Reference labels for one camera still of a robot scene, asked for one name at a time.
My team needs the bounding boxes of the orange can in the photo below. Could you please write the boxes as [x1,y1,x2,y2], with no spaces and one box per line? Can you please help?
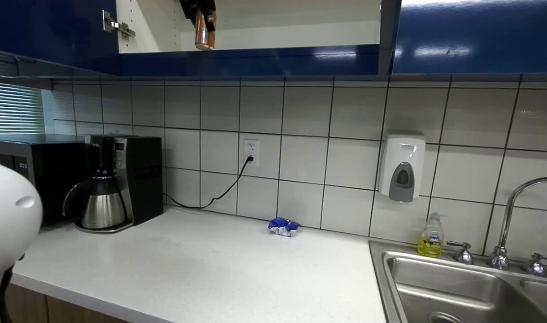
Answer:
[194,8,218,51]

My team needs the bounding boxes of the open blue upper cabinet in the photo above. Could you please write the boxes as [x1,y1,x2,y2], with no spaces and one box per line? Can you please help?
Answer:
[101,0,386,80]

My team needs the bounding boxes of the metal cabinet hinge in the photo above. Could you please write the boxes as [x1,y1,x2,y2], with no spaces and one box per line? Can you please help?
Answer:
[101,8,137,42]

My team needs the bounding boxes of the blue cabinet door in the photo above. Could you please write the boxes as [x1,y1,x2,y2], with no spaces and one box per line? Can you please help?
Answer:
[0,0,121,80]
[379,0,402,78]

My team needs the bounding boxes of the neighbouring blue upper cabinet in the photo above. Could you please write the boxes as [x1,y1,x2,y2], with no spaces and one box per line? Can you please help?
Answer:
[395,0,547,80]

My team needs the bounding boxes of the wooden base cabinet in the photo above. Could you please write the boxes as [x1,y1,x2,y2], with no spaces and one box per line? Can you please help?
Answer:
[2,283,128,323]

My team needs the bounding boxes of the black steel coffee maker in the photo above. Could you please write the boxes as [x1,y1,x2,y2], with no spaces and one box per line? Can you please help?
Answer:
[83,135,166,234]

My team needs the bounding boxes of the window blinds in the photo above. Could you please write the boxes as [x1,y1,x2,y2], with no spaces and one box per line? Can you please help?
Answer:
[0,80,47,144]

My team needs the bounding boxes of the stainless steel carafe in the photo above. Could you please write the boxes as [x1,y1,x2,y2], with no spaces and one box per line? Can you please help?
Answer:
[62,173,131,232]

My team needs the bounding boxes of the black microwave oven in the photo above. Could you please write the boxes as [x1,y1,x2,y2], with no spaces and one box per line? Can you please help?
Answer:
[0,139,88,229]

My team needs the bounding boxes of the blue crumpled cloth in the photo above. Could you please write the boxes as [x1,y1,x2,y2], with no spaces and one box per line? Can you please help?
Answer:
[268,216,304,239]

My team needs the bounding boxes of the yellow dish soap bottle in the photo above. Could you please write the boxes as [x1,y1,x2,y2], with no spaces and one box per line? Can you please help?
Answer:
[417,213,447,259]

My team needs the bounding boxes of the chrome gooseneck faucet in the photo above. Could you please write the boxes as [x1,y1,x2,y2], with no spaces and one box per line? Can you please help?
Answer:
[490,175,547,272]

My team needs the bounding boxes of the stainless steel sink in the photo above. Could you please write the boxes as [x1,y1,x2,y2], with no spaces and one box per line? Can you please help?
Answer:
[368,239,547,323]

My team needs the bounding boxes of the white wall outlet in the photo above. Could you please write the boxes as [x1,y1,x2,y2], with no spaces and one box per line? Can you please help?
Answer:
[241,139,262,177]

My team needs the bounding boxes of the black power cord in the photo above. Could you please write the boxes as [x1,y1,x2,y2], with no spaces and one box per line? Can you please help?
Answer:
[162,157,255,213]

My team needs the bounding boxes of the white wall soap dispenser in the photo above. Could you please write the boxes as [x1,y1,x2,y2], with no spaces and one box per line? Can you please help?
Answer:
[377,132,427,205]

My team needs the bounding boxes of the chrome faucet handle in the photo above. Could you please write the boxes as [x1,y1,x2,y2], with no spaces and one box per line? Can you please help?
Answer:
[449,241,476,266]
[526,252,547,277]

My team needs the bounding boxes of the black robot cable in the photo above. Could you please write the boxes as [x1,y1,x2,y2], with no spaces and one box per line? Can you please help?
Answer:
[0,266,17,323]

